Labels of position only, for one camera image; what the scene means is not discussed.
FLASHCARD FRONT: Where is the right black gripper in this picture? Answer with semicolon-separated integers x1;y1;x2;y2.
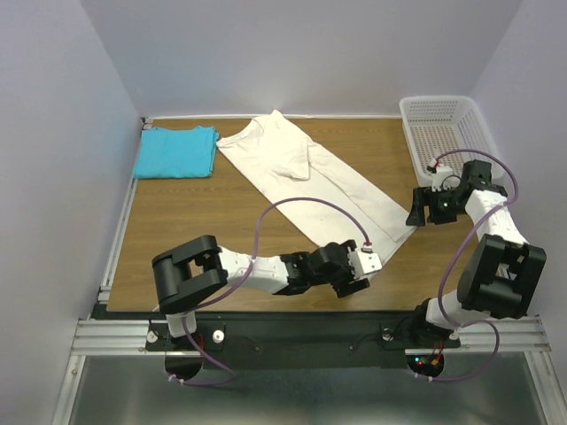
404;184;466;226

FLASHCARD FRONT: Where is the white t shirt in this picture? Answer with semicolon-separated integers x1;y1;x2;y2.
217;111;414;262

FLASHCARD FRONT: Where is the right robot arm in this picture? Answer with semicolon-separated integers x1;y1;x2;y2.
406;158;547;345

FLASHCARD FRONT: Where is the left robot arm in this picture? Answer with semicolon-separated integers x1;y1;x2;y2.
151;235;382;349

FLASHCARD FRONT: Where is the white plastic basket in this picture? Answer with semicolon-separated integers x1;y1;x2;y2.
400;96;499;186

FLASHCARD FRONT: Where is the folded blue t shirt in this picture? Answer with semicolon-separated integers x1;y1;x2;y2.
134;126;219;180

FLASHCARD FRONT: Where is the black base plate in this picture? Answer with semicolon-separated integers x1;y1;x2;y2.
145;311;462;371

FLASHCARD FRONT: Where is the aluminium frame rail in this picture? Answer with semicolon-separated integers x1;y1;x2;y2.
71;317;551;356

